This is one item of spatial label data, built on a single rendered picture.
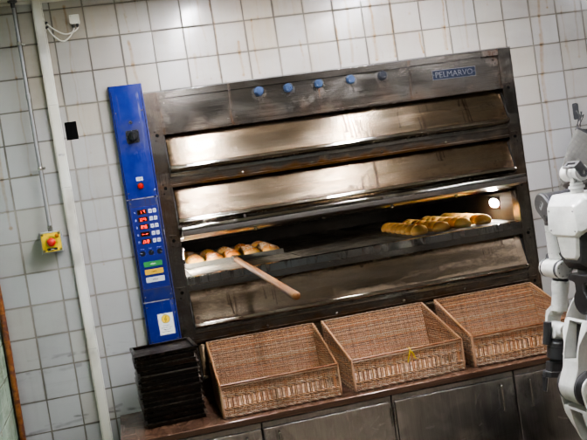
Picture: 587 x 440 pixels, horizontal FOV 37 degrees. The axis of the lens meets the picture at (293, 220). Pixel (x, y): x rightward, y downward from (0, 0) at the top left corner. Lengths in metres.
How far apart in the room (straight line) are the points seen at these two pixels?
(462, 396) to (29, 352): 2.05
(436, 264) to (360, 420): 1.03
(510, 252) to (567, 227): 1.27
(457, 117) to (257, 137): 1.06
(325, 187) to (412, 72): 0.76
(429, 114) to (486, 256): 0.81
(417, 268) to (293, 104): 1.07
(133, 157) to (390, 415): 1.72
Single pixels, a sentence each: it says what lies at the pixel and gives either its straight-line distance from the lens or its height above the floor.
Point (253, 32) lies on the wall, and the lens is 4.44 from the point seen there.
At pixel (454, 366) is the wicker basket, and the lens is 4.20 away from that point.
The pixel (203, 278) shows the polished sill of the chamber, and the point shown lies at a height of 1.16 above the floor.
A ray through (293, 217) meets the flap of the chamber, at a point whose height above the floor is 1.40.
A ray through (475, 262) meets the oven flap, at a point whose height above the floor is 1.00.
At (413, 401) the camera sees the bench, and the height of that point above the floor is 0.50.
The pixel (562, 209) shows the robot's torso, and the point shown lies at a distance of 3.56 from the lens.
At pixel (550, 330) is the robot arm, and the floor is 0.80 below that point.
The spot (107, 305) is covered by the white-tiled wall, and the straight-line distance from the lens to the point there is 4.33.
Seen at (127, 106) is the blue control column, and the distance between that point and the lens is 4.30.
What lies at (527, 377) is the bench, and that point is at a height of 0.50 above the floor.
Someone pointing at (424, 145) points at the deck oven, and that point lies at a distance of 4.60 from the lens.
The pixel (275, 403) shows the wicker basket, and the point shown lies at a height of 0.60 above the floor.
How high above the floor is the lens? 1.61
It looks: 3 degrees down
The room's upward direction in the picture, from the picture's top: 9 degrees counter-clockwise
